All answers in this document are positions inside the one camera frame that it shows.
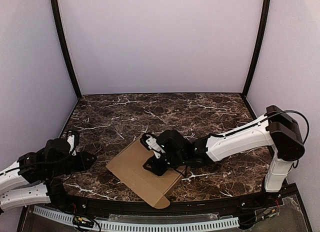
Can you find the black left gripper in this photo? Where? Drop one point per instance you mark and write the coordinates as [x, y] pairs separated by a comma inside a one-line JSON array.
[[75, 161]]

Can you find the brown cardboard box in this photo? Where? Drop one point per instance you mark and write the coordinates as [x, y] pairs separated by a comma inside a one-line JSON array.
[[127, 166]]

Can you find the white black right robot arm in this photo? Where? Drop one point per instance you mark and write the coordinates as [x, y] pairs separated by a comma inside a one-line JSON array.
[[276, 129]]

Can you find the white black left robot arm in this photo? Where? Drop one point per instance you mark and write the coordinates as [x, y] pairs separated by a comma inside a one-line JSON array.
[[34, 178]]

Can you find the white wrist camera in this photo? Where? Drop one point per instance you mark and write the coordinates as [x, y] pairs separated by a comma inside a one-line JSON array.
[[149, 141], [73, 138]]

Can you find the small green circuit board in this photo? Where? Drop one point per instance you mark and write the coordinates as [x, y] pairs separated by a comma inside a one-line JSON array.
[[82, 221]]

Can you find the black frame post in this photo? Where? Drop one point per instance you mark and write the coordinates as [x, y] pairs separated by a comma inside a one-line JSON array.
[[64, 48], [257, 47]]

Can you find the white slotted cable duct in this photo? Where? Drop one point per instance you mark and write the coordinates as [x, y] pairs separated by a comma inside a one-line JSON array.
[[128, 223]]

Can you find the black left frame post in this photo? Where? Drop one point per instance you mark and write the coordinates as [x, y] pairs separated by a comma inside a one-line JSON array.
[[64, 48]]

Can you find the black right frame post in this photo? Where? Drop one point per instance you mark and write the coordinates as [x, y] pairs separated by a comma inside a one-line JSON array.
[[257, 47]]

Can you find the black front table rail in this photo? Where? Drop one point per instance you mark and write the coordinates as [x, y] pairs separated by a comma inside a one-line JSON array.
[[237, 206]]

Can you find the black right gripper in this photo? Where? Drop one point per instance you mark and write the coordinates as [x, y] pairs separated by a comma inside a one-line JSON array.
[[159, 165]]

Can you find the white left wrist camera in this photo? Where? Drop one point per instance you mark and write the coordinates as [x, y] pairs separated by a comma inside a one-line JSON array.
[[73, 138]]

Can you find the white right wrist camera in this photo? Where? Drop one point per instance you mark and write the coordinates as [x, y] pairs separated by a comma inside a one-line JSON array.
[[149, 141]]

